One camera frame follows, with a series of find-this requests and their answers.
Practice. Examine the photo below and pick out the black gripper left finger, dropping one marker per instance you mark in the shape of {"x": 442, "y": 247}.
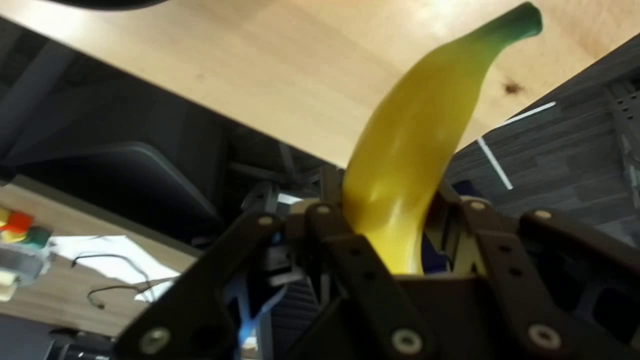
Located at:
{"x": 212, "y": 307}

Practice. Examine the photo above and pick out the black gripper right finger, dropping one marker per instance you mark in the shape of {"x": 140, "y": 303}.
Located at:
{"x": 540, "y": 287}

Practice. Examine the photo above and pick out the yellow banana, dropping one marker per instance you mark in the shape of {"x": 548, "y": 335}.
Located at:
{"x": 413, "y": 133}

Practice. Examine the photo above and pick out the white papers on desk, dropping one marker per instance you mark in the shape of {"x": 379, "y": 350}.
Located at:
{"x": 119, "y": 258}

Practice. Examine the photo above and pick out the wooden office desk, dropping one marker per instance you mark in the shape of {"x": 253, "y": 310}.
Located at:
{"x": 76, "y": 297}

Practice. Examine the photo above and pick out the clear plastic container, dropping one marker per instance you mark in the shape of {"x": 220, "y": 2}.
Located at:
{"x": 20, "y": 266}

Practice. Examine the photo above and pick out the coloured toy blocks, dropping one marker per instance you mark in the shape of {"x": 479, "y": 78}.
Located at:
{"x": 18, "y": 229}

